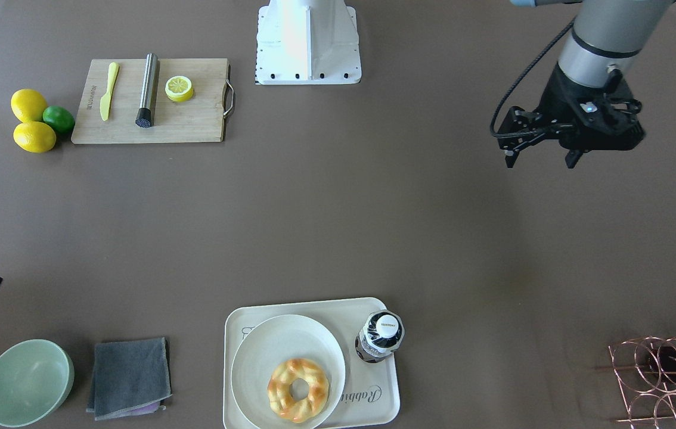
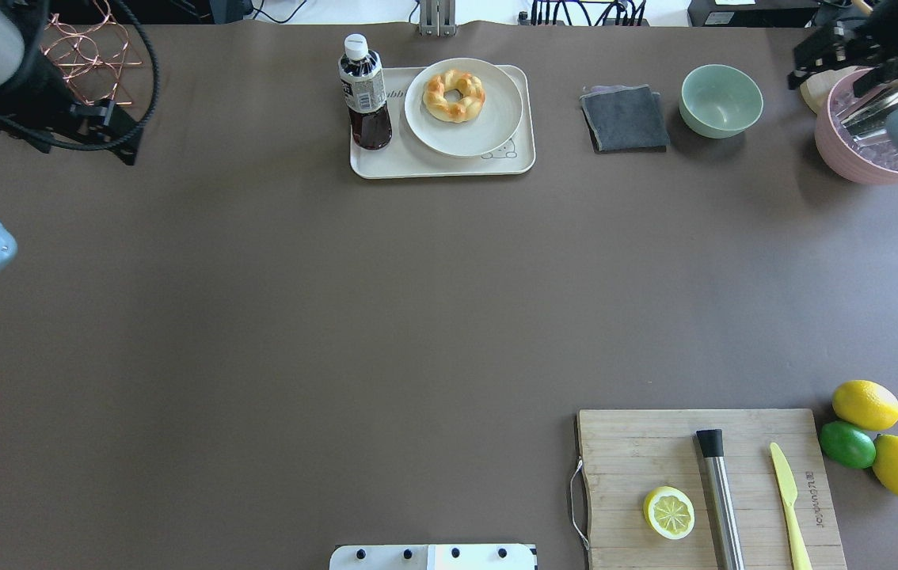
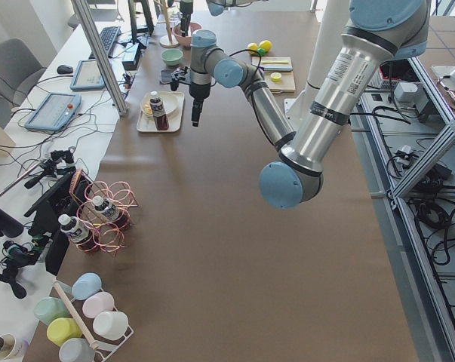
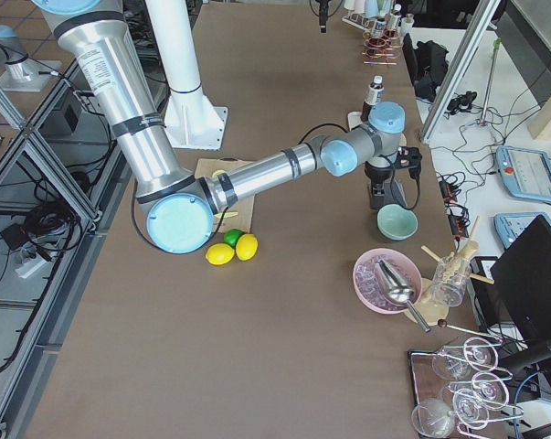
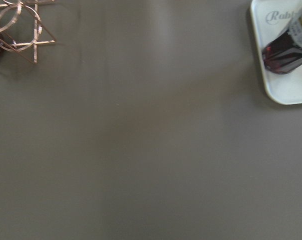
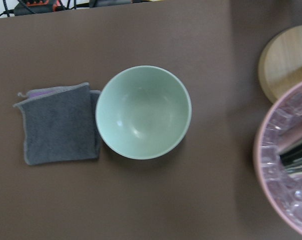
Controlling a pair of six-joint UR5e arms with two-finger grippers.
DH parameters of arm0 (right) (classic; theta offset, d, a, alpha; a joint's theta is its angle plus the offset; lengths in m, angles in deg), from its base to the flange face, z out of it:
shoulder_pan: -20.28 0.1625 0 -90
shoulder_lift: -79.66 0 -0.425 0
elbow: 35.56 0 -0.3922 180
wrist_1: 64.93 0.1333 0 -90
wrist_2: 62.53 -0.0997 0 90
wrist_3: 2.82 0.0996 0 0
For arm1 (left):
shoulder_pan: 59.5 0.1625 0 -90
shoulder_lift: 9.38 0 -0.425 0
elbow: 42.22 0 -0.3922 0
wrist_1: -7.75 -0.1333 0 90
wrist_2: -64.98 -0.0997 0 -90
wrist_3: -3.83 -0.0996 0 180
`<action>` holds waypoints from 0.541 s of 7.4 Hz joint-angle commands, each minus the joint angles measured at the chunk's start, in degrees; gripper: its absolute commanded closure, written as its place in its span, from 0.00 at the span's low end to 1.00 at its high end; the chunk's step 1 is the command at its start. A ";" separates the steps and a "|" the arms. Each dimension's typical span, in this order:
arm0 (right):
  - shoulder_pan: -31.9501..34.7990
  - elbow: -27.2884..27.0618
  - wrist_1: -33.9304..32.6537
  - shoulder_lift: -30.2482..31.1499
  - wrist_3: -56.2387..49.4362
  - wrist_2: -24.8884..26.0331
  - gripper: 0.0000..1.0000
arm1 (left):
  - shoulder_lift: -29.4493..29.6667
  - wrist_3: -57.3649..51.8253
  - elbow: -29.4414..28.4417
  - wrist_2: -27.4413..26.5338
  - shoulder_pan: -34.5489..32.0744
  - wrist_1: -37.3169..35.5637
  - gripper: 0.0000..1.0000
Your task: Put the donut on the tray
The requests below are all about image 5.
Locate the white rabbit print tray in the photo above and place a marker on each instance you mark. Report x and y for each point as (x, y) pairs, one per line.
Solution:
(269, 18)

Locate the dark red glass bottle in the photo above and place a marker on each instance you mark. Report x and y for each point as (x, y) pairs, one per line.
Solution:
(284, 54)

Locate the copper wire rack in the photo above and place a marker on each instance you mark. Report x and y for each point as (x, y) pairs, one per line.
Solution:
(10, 12)

